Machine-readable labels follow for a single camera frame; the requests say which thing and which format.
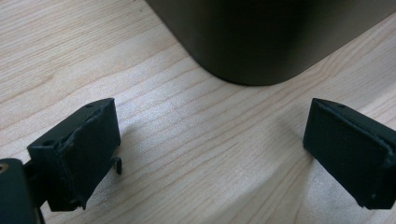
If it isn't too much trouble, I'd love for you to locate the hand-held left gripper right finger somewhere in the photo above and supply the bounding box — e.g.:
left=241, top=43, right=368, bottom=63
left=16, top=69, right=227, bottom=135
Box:
left=303, top=97, right=396, bottom=211

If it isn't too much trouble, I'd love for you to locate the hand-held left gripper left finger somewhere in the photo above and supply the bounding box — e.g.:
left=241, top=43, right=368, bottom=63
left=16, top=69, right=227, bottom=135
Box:
left=26, top=97, right=123, bottom=213

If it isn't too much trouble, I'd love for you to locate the metal compartment tray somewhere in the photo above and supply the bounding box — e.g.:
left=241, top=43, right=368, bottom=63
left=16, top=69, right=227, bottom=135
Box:
left=144, top=0, right=396, bottom=87

